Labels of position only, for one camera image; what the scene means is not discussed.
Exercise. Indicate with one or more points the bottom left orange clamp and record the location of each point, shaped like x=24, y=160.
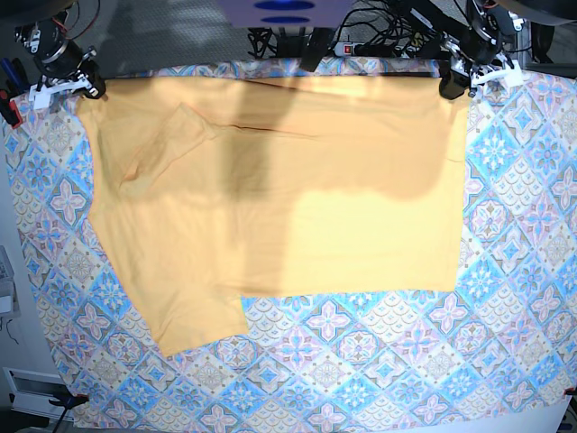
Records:
x=67, y=402

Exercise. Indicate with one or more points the patterned tablecloth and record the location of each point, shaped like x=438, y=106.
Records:
x=504, y=341

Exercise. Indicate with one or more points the left edge red clamp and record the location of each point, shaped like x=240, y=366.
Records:
x=16, y=84

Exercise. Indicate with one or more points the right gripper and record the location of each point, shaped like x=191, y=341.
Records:
x=85, y=80

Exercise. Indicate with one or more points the yellow T-shirt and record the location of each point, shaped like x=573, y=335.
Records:
x=209, y=190

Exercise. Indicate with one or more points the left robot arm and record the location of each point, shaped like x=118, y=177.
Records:
x=488, y=24

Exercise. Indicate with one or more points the white wall trunking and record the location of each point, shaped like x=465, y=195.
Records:
x=30, y=392

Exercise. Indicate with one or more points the white power strip red switch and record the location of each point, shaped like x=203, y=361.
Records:
x=357, y=49

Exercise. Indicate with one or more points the black centre table clamp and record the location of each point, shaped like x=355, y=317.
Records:
x=318, y=45

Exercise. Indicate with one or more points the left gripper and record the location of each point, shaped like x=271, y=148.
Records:
x=465, y=74

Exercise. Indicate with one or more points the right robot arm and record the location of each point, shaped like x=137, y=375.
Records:
x=41, y=28

